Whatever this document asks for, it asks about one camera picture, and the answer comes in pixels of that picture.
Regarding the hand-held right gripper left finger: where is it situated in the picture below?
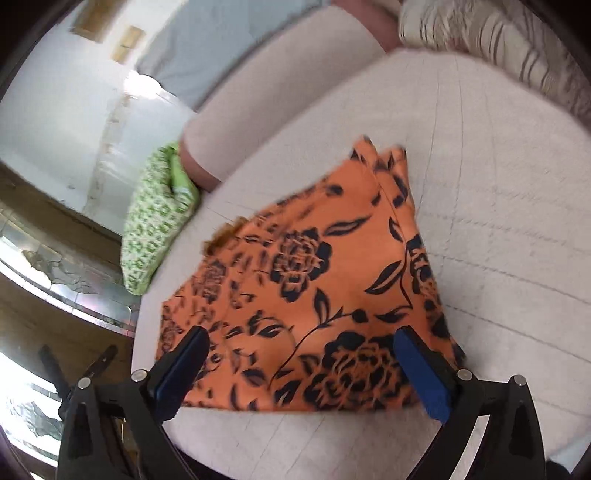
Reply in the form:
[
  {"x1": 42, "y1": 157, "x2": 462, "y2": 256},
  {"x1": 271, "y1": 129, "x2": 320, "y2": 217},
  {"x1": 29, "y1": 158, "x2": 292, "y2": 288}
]
[{"x1": 55, "y1": 325, "x2": 211, "y2": 480}]

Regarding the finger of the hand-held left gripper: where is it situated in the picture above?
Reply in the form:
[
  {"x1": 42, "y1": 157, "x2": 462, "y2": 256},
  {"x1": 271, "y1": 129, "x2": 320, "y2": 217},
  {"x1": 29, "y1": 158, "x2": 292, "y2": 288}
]
[
  {"x1": 58, "y1": 344, "x2": 120, "y2": 418},
  {"x1": 38, "y1": 344, "x2": 75, "y2": 403}
]

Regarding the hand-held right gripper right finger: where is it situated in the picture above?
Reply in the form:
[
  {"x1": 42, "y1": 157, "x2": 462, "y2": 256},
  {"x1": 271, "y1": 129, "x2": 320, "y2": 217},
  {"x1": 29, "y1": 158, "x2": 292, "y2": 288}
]
[{"x1": 393, "y1": 325, "x2": 548, "y2": 480}]

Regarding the orange floral blouse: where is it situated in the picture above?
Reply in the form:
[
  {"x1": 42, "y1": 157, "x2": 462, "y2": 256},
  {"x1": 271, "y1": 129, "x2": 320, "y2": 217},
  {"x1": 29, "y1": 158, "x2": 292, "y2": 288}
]
[{"x1": 154, "y1": 135, "x2": 467, "y2": 415}]

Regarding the green checked pillow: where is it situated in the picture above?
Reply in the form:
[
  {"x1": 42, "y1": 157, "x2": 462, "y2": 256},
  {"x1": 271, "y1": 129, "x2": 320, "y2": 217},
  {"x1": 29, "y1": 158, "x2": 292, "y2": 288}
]
[{"x1": 120, "y1": 143, "x2": 202, "y2": 296}]

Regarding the pink bolster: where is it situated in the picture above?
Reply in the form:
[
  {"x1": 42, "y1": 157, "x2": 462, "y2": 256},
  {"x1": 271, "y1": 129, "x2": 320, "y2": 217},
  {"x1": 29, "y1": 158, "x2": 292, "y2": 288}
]
[{"x1": 178, "y1": 0, "x2": 400, "y2": 193}]

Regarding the grey pillow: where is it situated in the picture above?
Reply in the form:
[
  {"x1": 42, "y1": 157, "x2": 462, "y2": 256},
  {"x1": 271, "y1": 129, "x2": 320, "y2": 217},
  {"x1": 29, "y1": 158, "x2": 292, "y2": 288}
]
[{"x1": 135, "y1": 0, "x2": 334, "y2": 112}]

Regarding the striped pillow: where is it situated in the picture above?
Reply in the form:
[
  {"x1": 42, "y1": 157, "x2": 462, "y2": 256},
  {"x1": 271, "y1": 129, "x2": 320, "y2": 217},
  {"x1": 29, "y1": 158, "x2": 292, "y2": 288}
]
[{"x1": 489, "y1": 0, "x2": 591, "y2": 117}]

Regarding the striped bolster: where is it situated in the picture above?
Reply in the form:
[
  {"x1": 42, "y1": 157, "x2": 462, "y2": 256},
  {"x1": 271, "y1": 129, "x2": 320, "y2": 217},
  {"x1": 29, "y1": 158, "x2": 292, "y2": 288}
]
[{"x1": 398, "y1": 0, "x2": 522, "y2": 62}]

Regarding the beige wall plate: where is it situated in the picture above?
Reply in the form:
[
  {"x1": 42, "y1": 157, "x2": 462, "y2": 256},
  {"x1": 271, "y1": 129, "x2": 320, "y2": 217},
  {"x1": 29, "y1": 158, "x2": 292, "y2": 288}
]
[
  {"x1": 113, "y1": 25, "x2": 147, "y2": 64},
  {"x1": 69, "y1": 0, "x2": 117, "y2": 45}
]

